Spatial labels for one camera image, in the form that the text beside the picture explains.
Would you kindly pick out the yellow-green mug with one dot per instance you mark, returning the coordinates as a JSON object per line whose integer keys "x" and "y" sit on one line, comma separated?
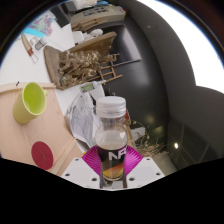
{"x": 28, "y": 103}

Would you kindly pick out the long ceiling light strip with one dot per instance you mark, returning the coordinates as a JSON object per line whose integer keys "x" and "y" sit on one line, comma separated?
{"x": 193, "y": 43}

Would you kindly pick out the black flat boxes stack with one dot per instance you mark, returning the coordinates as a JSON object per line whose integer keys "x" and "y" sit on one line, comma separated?
{"x": 65, "y": 13}

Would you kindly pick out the paintbrush with red ferrule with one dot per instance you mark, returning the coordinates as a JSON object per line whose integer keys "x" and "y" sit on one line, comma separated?
{"x": 28, "y": 46}

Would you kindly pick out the wooden easel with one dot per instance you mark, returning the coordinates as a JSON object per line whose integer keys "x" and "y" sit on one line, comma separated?
{"x": 109, "y": 74}

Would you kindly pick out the light wooden drawing board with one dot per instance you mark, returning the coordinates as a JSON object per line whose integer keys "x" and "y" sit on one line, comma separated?
{"x": 20, "y": 140}
{"x": 71, "y": 156}

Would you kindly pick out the small grey paint jar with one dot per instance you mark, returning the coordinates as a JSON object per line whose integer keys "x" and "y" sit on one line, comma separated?
{"x": 41, "y": 42}

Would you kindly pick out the beige cabinet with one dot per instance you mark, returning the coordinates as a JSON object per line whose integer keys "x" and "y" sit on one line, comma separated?
{"x": 96, "y": 15}

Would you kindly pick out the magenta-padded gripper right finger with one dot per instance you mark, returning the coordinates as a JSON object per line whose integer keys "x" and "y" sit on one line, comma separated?
{"x": 133, "y": 161}

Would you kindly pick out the dark wall screen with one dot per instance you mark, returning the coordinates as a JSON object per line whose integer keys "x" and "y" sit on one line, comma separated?
{"x": 123, "y": 43}

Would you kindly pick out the small green-labelled bottle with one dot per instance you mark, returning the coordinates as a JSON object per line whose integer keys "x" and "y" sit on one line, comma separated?
{"x": 90, "y": 87}

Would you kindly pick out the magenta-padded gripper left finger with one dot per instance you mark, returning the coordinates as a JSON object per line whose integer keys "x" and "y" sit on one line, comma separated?
{"x": 90, "y": 163}

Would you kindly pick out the colourful painted sheet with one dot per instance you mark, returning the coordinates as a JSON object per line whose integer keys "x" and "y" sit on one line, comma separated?
{"x": 41, "y": 23}

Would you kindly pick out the golden sculpture on wooden base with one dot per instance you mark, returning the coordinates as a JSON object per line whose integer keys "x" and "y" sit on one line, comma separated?
{"x": 76, "y": 66}

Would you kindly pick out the clear drink bottle white cap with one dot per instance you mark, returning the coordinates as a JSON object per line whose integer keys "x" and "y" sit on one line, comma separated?
{"x": 111, "y": 143}

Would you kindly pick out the white plaster bust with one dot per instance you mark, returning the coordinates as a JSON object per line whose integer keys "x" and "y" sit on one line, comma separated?
{"x": 90, "y": 35}

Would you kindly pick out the flat round red coaster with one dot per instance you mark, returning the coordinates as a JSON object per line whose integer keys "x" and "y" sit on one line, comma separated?
{"x": 42, "y": 155}

